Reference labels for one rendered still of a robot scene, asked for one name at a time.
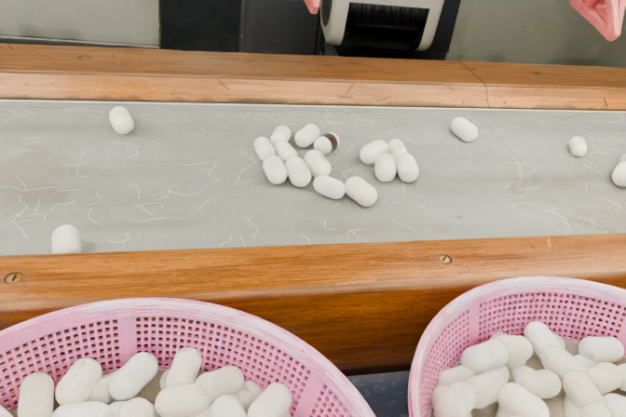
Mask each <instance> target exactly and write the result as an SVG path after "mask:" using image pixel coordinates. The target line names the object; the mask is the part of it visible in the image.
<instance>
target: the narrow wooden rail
mask: <svg viewBox="0 0 626 417"><path fill-rule="evenodd" d="M524 276H559V277H569V278H575V279H582V280H588V281H593V282H597V283H602V284H606V285H610V286H613V287H617V288H621V289H626V233H615V234H590V235H540V236H515V237H488V238H463V239H438V240H412V241H387V242H361V243H335V244H310V245H285V246H260V247H233V248H208V249H158V250H133V251H107V252H81V253H56V254H31V255H5V256H0V331H1V330H5V329H7V328H9V327H12V326H14V325H17V324H19V323H21V322H24V321H26V320H29V319H32V318H35V317H38V316H42V315H45V314H48V313H52V312H55V311H59V310H61V309H65V308H69V307H74V306H78V305H81V304H86V303H96V302H102V301H110V300H116V299H128V298H150V297H152V298H175V299H186V300H193V301H200V302H205V303H214V304H219V305H222V306H226V307H230V308H233V309H236V310H239V311H242V312H245V313H248V314H251V315H253V316H258V317H260V318H262V319H264V320H266V321H268V322H271V323H273V324H275V325H277V326H279V327H281V328H283V329H285V330H287V331H288V332H290V333H291V334H293V335H295V336H296V337H298V338H299V339H301V340H302V341H304V342H305V343H307V344H309V345H310V346H312V347H313V348H314V349H316V350H317V351H318V352H320V353H321V354H322V355H323V356H325V357H326V358H327V359H328V360H329V361H330V362H332V363H333V364H334V365H335V366H336V367H337V368H338V369H339V370H340V371H341V372H342V373H343V374H344V375H345V376H356V375H366V374H377V373H387V372H397V371H408V370H411V366H412V362H413V359H414V356H415V350H416V348H417V346H418V343H419V341H420V338H421V336H422V335H423V333H424V331H425V329H426V328H427V326H428V325H429V323H430V322H431V320H432V319H433V318H434V317H435V316H436V315H437V314H438V313H439V312H440V311H441V310H442V309H443V308H444V307H445V306H446V305H447V304H448V303H450V302H451V301H453V300H454V299H455V298H457V297H459V296H460V295H462V294H464V293H465V292H467V291H469V290H472V289H475V288H477V287H480V286H482V285H484V284H488V283H491V282H495V281H498V280H503V279H508V278H515V277H524Z"/></svg>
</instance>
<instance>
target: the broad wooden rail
mask: <svg viewBox="0 0 626 417"><path fill-rule="evenodd" d="M0 100H37V101H133V102H181V103H231V104H279V105H328V106H377V107H426V108H474V109H523V110H572V111H621V112H626V68H625V67H601V66H577V65H553V64H529V63H506V62H481V61H435V60H410V59H387V58H363V57H339V56H315V55H291V54H267V53H243V52H220V51H185V50H171V49H148V48H123V47H77V46H53V45H29V44H6V43H0Z"/></svg>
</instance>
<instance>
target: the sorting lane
mask: <svg viewBox="0 0 626 417"><path fill-rule="evenodd" d="M118 106H121V107H124V108H126V109H127V110H128V111H129V113H130V115H131V117H132V119H133V121H134V128H133V130H132V131H131V132H130V133H128V134H119V133H117V132H115V131H114V129H113V127H112V125H111V122H110V120H109V114H110V112H111V110H112V109H113V108H115V107H118ZM458 117H463V118H465V119H467V120H468V121H470V122H471V124H473V125H474V126H475V127H476V128H477V129H478V135H477V137H476V139H475V140H473V141H463V140H462V139H460V138H459V137H458V136H457V135H456V134H455V133H454V132H453V131H452V130H451V123H452V121H453V120H454V119H456V118H458ZM309 124H312V125H315V126H317V127H318V128H319V130H320V136H322V135H324V134H326V133H330V132H332V133H335V134H336V135H337V136H338V137H339V140H340V143H339V146H338V147H337V148H336V149H335V150H334V151H332V152H330V153H328V154H326V155H324V156H325V158H326V159H327V160H328V161H329V163H330V164H331V173H330V174H329V177H332V178H334V179H337V180H339V181H341V182H342V183H343V184H344V185H345V183H346V181H347V179H349V178H351V177H360V178H362V179H363V180H364V181H366V182H367V183H369V184H370V185H372V186H373V187H374V189H375V190H376V192H377V199H376V201H375V202H374V204H372V205H371V206H369V207H364V206H362V205H360V204H359V203H358V202H357V201H355V200H354V199H353V198H351V197H350V196H348V195H347V194H346V192H345V194H344V195H343V196H342V197H341V198H339V199H332V198H330V197H328V196H325V195H322V194H320V193H318V192H317V191H316V190H315V189H314V186H313V181H314V180H315V177H313V176H312V174H311V180H310V182H309V184H308V185H306V186H304V187H297V186H295V185H293V184H292V182H291V181H290V179H289V177H288V175H287V179H286V180H285V181H284V182H283V183H280V184H275V183H272V182H270V181H269V179H268V178H267V176H266V175H265V172H264V170H263V162H264V161H262V160H261V159H260V158H259V157H258V155H257V153H256V152H255V150H254V148H253V144H254V142H255V140H256V139H258V138H260V137H266V138H268V139H269V140H270V137H271V135H272V134H273V132H274V130H275V128H276V127H278V126H286V127H288V128H289V129H290V131H291V137H290V139H289V140H288V143H289V144H290V145H291V147H292V148H293V149H294V150H295V151H296V152H297V155H298V157H300V158H302V159H303V160H304V157H305V155H306V153H307V152H309V151H311V150H315V149H314V142H313V143H312V144H310V145H309V146H308V147H306V148H303V147H300V146H298V145H297V144H296V142H295V139H294V138H295V134H296V133H297V131H299V130H300V129H302V128H303V127H305V126H306V125H309ZM576 136H580V137H582V138H583V139H584V140H585V142H586V145H587V152H586V154H585V155H583V156H574V155H572V154H571V152H570V148H569V142H570V140H571V139H572V138H573V137H576ZM394 139H398V140H400V141H402V142H403V144H404V146H405V148H406V150H407V154H410V155H412V156H413V157H414V159H415V162H416V164H417V166H418V169H419V174H418V177H417V178H416V179H415V180H414V181H412V182H404V181H402V180H401V179H400V177H399V175H398V172H397V170H396V175H395V177H394V178H393V179H392V180H391V181H389V182H381V181H380V180H378V179H377V177H376V176H375V172H374V164H372V165H369V164H365V163H363V162H362V161H361V157H360V152H361V148H362V147H363V146H365V145H367V144H369V143H370V142H372V141H376V140H381V141H384V142H385V143H386V144H388V143H389V142H390V141H391V140H394ZM624 154H626V112H621V111H572V110H523V109H474V108H426V107H377V106H328V105H279V104H231V103H181V102H133V101H37V100H0V256H5V255H31V254H52V234H53V232H54V231H55V230H56V229H57V228H58V227H60V226H62V225H65V224H68V225H72V226H73V227H75V228H76V229H77V230H78V232H79V234H80V243H81V252H107V251H133V250H158V249H208V248H233V247H260V246H285V245H310V244H335V243H361V242H387V241H412V240H438V239H463V238H488V237H515V236H540V235H590V234H615V233H626V186H618V185H616V184H615V183H614V182H613V180H612V174H613V171H614V169H615V167H616V166H617V164H618V163H619V158H620V157H621V156H622V155H624ZM81 252H80V253H81Z"/></svg>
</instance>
